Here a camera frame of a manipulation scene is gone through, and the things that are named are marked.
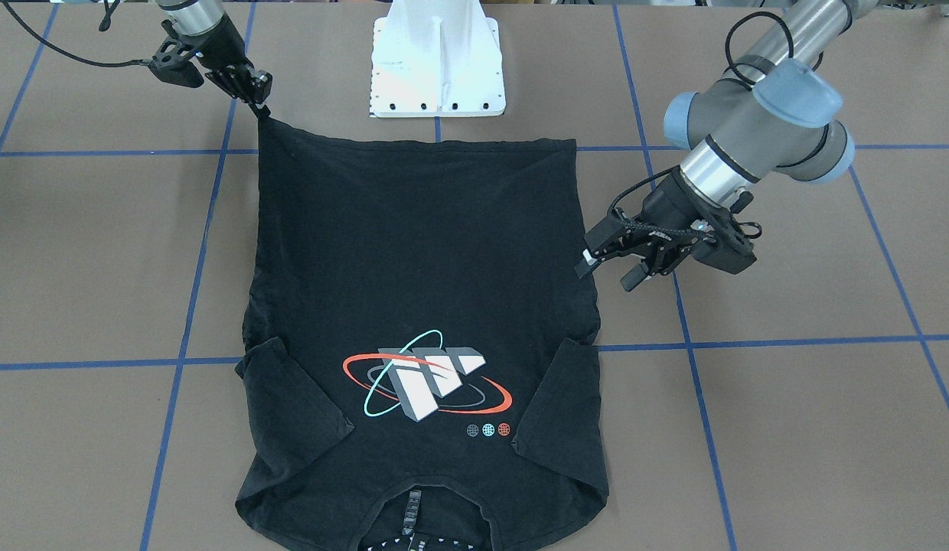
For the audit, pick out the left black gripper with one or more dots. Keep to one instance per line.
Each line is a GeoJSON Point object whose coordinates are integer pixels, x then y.
{"type": "Point", "coordinates": [668, 201]}

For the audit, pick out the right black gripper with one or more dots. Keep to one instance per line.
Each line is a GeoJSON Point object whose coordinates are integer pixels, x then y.
{"type": "Point", "coordinates": [223, 50]}

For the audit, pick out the black graphic t-shirt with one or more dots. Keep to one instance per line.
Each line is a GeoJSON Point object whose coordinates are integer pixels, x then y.
{"type": "Point", "coordinates": [419, 365]}

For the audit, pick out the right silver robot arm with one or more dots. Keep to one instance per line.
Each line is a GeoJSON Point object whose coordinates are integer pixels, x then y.
{"type": "Point", "coordinates": [189, 20]}

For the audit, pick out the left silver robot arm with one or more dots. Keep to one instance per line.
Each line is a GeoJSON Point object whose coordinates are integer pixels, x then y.
{"type": "Point", "coordinates": [770, 111]}

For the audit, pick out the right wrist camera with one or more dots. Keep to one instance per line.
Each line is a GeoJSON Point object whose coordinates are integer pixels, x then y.
{"type": "Point", "coordinates": [173, 63]}

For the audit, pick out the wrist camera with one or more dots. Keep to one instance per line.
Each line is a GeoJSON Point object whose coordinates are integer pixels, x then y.
{"type": "Point", "coordinates": [728, 245]}
{"type": "Point", "coordinates": [173, 63]}

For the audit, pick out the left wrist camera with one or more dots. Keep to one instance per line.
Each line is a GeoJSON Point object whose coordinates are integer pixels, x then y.
{"type": "Point", "coordinates": [728, 245]}

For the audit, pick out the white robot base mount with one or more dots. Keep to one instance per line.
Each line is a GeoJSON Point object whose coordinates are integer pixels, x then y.
{"type": "Point", "coordinates": [436, 58]}

